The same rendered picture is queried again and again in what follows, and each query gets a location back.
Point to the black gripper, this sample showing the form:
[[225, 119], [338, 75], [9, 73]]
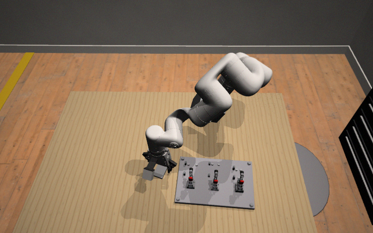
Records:
[[163, 160]]

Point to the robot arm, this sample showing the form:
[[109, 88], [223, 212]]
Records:
[[239, 72]]

